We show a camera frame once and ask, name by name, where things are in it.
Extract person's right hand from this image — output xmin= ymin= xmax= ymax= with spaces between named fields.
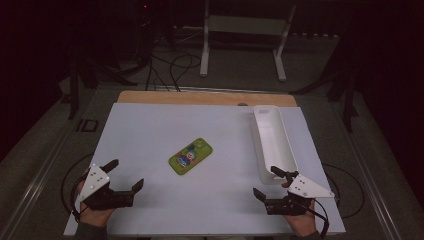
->
xmin=283 ymin=199 xmax=318 ymax=238

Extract dark equipment rack red lights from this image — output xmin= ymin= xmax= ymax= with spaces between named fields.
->
xmin=134 ymin=0 xmax=158 ymax=64

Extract green cartoon phone case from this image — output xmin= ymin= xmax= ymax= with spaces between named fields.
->
xmin=168 ymin=137 xmax=214 ymax=176

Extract white metal stand frame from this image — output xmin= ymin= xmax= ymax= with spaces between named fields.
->
xmin=199 ymin=0 xmax=298 ymax=83

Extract black floor cable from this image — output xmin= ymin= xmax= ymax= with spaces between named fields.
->
xmin=144 ymin=53 xmax=203 ymax=93

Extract person's left hand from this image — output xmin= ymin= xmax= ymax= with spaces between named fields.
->
xmin=75 ymin=171 xmax=116 ymax=228

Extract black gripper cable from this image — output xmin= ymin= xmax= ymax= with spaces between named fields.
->
xmin=60 ymin=152 xmax=98 ymax=224
xmin=299 ymin=162 xmax=366 ymax=239

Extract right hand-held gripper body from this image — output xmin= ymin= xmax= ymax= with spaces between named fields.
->
xmin=265 ymin=173 xmax=336 ymax=216

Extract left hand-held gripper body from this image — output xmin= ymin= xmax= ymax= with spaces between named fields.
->
xmin=78 ymin=163 xmax=135 ymax=211

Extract long white plastic tray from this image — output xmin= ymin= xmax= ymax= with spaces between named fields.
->
xmin=252 ymin=104 xmax=299 ymax=185

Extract black tripod stand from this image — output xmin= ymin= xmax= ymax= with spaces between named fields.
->
xmin=68 ymin=56 xmax=138 ymax=121
xmin=289 ymin=63 xmax=361 ymax=134

